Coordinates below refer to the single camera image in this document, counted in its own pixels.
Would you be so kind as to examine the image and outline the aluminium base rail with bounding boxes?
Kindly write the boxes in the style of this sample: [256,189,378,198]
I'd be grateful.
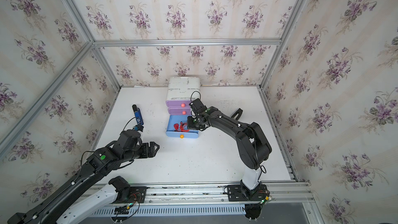
[62,181,315,207]

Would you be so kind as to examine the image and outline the black binder clip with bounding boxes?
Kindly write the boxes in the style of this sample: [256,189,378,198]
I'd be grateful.
[231,108,243,121]

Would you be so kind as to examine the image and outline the blue bottom drawer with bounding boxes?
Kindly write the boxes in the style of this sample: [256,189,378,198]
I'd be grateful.
[166,115,199,139]

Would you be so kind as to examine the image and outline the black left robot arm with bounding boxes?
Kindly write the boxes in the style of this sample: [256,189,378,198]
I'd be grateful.
[7,129,160,224]

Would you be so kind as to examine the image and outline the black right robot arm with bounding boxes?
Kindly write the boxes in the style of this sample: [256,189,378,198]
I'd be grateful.
[187,99,272,191]

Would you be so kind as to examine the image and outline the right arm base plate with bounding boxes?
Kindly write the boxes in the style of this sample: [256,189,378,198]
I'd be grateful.
[223,183,271,203]

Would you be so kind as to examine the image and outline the white drawer cabinet shell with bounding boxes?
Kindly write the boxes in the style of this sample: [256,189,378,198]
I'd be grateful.
[166,77,201,102]

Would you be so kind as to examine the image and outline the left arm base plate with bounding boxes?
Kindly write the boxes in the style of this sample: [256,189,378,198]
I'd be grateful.
[112,187,148,204]

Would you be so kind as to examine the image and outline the blue black stapler box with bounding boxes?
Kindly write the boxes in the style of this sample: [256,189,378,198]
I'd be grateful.
[132,104,144,125]

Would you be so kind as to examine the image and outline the purple drawer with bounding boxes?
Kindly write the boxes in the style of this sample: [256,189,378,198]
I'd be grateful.
[166,99,191,108]
[168,107,191,115]

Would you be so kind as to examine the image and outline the purple top drawer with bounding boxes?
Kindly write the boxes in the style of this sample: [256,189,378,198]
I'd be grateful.
[166,99,191,108]

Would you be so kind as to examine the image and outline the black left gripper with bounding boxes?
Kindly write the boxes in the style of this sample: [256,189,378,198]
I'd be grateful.
[121,140,161,164]

